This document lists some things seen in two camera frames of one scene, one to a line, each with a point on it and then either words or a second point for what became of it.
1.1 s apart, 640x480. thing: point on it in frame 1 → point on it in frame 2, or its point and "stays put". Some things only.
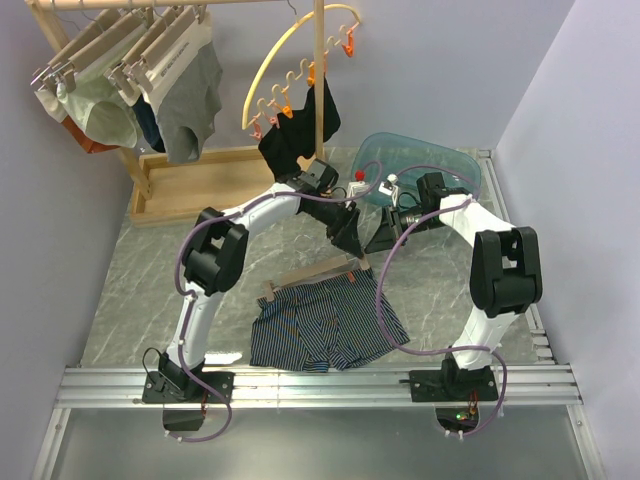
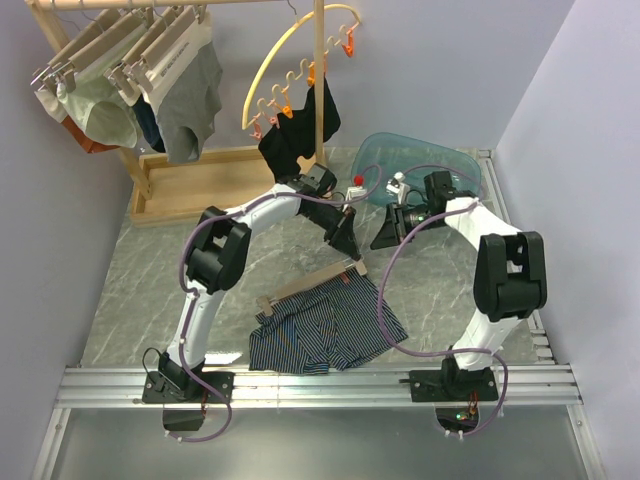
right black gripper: [386, 236] stays put
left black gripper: [343, 232] stays put
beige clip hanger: [270, 287] → [266, 302]
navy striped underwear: [329, 322] stays put
